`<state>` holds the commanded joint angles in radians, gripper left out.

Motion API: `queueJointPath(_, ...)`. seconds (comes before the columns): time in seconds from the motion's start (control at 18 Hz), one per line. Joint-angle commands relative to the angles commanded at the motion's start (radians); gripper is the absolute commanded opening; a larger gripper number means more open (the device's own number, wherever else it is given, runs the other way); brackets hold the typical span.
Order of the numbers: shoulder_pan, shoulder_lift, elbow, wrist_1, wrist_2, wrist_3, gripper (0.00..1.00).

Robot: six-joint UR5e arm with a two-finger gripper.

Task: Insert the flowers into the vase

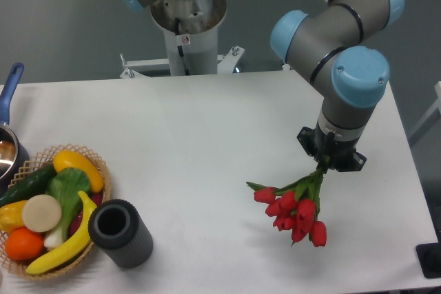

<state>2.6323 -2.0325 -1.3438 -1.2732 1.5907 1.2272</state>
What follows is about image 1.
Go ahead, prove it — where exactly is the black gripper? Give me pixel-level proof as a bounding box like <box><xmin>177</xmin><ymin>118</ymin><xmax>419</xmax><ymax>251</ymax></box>
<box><xmin>297</xmin><ymin>126</ymin><xmax>367</xmax><ymax>172</ymax></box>

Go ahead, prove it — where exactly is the red tulip bouquet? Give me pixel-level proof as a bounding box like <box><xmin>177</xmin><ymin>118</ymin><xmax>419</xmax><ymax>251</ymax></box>
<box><xmin>247</xmin><ymin>157</ymin><xmax>329</xmax><ymax>247</ymax></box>

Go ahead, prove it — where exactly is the dark grey ribbed vase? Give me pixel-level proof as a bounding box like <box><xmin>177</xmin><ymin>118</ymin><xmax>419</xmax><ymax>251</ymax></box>
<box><xmin>88</xmin><ymin>199</ymin><xmax>154</xmax><ymax>269</ymax></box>

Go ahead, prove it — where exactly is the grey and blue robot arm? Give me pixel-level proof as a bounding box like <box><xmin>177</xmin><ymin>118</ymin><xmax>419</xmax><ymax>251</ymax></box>
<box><xmin>124</xmin><ymin>0</ymin><xmax>404</xmax><ymax>172</ymax></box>

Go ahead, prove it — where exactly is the black device at table edge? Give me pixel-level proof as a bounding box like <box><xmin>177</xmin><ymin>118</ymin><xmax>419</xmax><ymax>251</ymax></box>
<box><xmin>416</xmin><ymin>242</ymin><xmax>440</xmax><ymax>279</ymax></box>

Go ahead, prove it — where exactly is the dark red vegetable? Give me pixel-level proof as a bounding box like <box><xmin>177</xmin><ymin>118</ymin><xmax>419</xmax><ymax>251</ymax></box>
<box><xmin>69</xmin><ymin>192</ymin><xmax>103</xmax><ymax>237</ymax></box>

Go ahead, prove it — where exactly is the yellow banana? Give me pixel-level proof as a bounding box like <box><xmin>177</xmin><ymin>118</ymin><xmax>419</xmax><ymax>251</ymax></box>
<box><xmin>25</xmin><ymin>191</ymin><xmax>97</xmax><ymax>275</ymax></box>

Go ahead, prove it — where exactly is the yellow squash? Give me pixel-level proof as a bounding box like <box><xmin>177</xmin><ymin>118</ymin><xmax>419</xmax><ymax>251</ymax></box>
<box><xmin>52</xmin><ymin>150</ymin><xmax>104</xmax><ymax>193</ymax></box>

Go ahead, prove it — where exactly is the green bok choy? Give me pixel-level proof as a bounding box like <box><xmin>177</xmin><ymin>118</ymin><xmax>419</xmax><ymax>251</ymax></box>
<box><xmin>44</xmin><ymin>167</ymin><xmax>91</xmax><ymax>251</ymax></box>

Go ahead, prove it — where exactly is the woven wicker basket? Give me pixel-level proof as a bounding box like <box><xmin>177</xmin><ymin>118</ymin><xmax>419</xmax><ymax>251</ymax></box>
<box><xmin>1</xmin><ymin>144</ymin><xmax>111</xmax><ymax>281</ymax></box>

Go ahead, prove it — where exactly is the beige round disc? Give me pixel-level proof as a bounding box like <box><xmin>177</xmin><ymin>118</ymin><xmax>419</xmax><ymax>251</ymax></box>
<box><xmin>21</xmin><ymin>194</ymin><xmax>62</xmax><ymax>233</ymax></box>

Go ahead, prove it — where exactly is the dark green cucumber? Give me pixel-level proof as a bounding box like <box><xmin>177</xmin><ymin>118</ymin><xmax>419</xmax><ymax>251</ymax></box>
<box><xmin>1</xmin><ymin>163</ymin><xmax>57</xmax><ymax>207</ymax></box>

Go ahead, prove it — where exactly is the orange fruit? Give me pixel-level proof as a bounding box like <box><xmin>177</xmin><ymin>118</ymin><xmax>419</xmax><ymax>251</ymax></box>
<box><xmin>5</xmin><ymin>227</ymin><xmax>43</xmax><ymax>261</ymax></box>

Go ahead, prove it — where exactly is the yellow bell pepper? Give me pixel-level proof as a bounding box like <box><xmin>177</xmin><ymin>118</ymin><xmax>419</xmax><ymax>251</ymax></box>
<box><xmin>1</xmin><ymin>200</ymin><xmax>27</xmax><ymax>233</ymax></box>

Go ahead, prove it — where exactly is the white frame at right edge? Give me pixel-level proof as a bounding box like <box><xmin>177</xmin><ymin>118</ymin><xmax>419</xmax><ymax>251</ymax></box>
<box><xmin>408</xmin><ymin>81</ymin><xmax>440</xmax><ymax>147</ymax></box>

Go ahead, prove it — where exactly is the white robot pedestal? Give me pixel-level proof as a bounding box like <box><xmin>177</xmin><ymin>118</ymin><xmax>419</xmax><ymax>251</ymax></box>
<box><xmin>120</xmin><ymin>0</ymin><xmax>245</xmax><ymax>78</ymax></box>

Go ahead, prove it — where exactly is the blue handled saucepan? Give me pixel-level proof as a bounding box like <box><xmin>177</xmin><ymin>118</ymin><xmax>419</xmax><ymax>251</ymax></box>
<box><xmin>1</xmin><ymin>63</ymin><xmax>29</xmax><ymax>196</ymax></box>

